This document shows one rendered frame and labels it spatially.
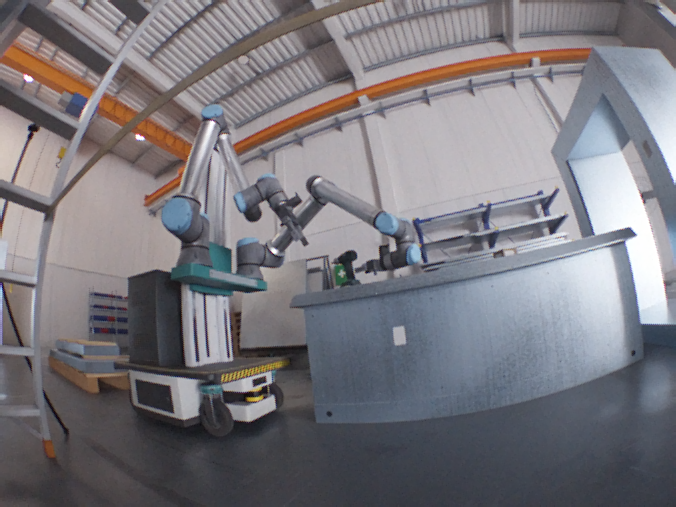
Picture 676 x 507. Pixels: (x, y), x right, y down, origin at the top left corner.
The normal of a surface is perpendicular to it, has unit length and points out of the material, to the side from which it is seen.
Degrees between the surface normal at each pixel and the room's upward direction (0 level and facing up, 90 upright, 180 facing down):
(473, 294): 90
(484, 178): 90
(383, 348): 90
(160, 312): 90
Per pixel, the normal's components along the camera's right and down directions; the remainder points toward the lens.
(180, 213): 0.10, -0.18
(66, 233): 0.91, -0.21
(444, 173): -0.39, -0.19
